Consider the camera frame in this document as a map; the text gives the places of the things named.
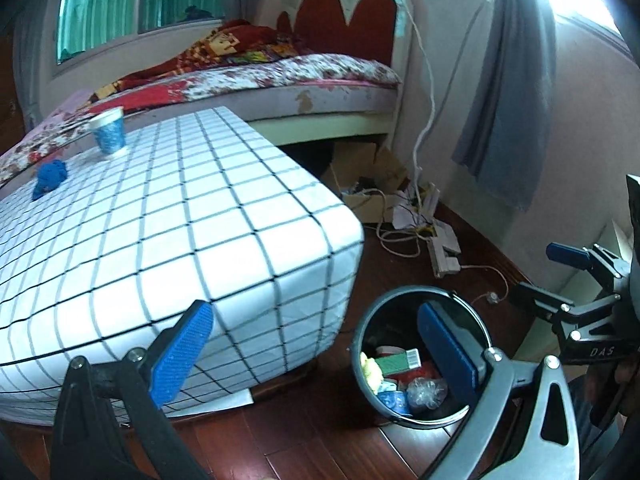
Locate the bed with floral sheet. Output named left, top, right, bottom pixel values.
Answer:
left=1, top=53, right=401, bottom=184

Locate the green white carton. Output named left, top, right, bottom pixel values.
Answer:
left=375, top=349, right=421, bottom=376

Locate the cardboard box under bed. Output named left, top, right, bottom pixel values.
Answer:
left=321, top=142, right=408, bottom=226

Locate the grey curtain right side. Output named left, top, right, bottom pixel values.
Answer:
left=452, top=0, right=556, bottom=211

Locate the red patterned blanket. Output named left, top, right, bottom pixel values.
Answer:
left=89, top=20, right=311, bottom=103

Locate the clear plastic bag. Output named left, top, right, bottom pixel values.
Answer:
left=406, top=377, right=448, bottom=414

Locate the black trash bucket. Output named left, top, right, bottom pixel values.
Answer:
left=350, top=285, right=491, bottom=430

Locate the red heart-shaped headboard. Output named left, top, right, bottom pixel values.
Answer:
left=276, top=0, right=412, bottom=73

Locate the pink bed sheet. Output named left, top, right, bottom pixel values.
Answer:
left=43, top=89, right=94, bottom=124

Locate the white power strip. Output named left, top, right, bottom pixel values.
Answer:
left=426, top=219, right=461, bottom=278

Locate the red paper cup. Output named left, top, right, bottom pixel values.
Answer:
left=375, top=346, right=405, bottom=358

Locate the person's right hand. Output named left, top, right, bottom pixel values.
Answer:
left=585, top=358, right=639, bottom=429

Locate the light blue knotted cloth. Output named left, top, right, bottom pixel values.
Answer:
left=378, top=380, right=398, bottom=393

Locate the blue patterned paper cup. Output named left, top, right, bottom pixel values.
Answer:
left=88, top=106, right=126, bottom=156

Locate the red plastic bag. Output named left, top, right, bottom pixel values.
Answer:
left=398, top=362, right=440, bottom=387

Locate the yellow knotted cloth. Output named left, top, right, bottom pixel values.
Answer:
left=360, top=352, right=384, bottom=394

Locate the white charging cable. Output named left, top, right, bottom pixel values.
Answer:
left=399, top=0, right=437, bottom=196

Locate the white grid tablecloth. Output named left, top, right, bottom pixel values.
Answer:
left=1, top=107, right=363, bottom=427

